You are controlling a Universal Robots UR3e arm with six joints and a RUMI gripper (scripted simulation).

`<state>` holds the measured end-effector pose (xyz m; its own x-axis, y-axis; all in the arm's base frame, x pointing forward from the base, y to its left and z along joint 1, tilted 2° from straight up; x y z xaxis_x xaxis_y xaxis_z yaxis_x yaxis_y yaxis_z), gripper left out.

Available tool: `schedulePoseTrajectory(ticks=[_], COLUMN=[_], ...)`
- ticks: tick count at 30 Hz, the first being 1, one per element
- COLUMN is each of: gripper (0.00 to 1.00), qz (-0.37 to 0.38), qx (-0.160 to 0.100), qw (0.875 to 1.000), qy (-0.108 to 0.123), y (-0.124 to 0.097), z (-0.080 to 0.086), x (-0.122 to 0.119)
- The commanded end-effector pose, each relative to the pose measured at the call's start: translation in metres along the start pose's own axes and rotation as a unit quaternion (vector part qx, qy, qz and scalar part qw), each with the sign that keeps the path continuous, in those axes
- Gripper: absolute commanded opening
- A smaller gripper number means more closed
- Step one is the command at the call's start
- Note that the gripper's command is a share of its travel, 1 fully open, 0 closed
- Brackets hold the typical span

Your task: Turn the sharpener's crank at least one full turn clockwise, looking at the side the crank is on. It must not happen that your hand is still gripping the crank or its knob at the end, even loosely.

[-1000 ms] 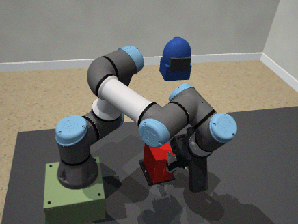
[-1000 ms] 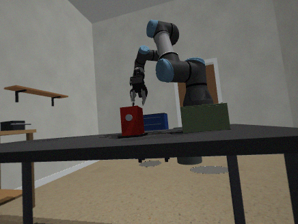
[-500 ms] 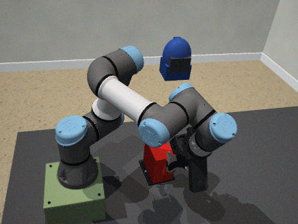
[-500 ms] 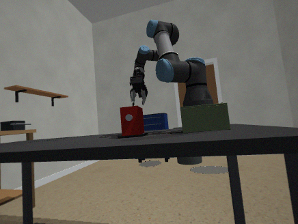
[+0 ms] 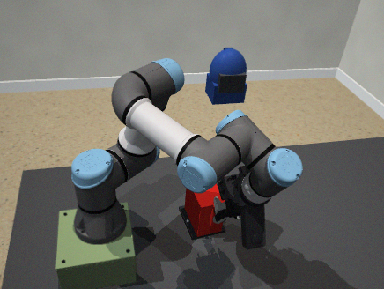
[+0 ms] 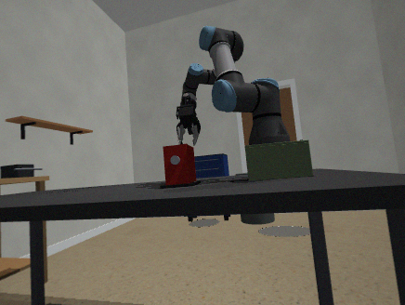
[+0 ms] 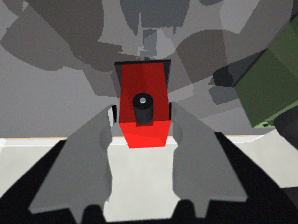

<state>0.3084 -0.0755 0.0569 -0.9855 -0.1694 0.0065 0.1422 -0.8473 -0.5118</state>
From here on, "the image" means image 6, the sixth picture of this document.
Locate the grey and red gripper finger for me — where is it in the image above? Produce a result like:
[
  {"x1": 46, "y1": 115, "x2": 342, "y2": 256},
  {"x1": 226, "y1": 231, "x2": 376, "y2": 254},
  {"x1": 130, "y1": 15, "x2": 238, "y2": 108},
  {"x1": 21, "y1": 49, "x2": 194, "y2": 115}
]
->
[
  {"x1": 176, "y1": 123, "x2": 186, "y2": 145},
  {"x1": 191, "y1": 120, "x2": 201, "y2": 145}
]

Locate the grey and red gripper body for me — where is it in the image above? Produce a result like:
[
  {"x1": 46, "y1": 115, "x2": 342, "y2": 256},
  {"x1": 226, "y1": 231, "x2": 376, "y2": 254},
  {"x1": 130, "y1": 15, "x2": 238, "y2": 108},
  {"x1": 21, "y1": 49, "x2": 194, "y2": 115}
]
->
[{"x1": 176, "y1": 96, "x2": 198, "y2": 129}]

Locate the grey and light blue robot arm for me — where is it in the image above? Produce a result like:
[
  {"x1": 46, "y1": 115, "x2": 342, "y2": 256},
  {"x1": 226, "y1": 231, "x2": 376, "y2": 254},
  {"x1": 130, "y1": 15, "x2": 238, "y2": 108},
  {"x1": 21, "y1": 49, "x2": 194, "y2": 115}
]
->
[{"x1": 182, "y1": 26, "x2": 290, "y2": 145}]

